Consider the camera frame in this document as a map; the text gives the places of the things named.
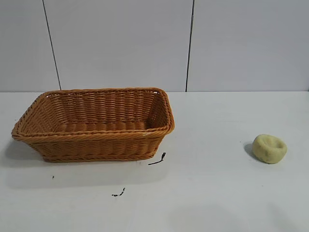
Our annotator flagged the pale yellow egg yolk pastry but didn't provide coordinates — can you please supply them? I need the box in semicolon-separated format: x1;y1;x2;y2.
252;134;288;165

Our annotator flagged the brown woven wicker basket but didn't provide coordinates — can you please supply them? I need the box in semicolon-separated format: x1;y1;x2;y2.
11;87;176;163

